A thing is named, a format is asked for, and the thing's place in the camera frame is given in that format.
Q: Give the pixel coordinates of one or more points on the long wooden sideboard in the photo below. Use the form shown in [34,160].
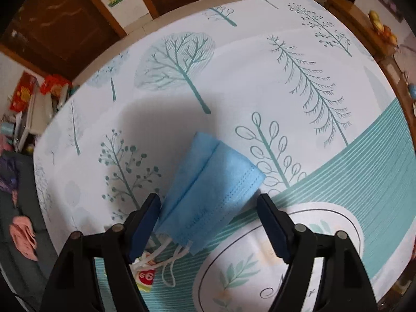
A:
[395,74]

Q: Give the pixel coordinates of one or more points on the small red white wrapper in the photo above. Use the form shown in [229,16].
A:
[144,281]

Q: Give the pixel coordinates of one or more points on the small red basket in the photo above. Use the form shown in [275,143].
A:
[53,84]

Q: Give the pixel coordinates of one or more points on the blue face mask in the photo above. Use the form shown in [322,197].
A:
[211,185]

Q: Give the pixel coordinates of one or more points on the pink cloth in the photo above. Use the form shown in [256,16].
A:
[22,237]

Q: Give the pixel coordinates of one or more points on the basket of fruit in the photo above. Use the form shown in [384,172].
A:
[378,26]

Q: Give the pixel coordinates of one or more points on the wooden cabinet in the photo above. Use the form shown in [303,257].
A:
[351,9]

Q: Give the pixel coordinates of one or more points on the red cardboard box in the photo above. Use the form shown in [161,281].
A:
[22,92]

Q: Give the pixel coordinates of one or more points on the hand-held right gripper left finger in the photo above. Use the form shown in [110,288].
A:
[146,227]

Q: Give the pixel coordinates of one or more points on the dark sofa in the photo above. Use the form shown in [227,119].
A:
[29,208]

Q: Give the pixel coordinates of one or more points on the white desk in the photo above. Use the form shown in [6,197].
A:
[39,110]

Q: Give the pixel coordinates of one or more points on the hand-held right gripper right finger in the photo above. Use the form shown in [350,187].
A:
[271,227]

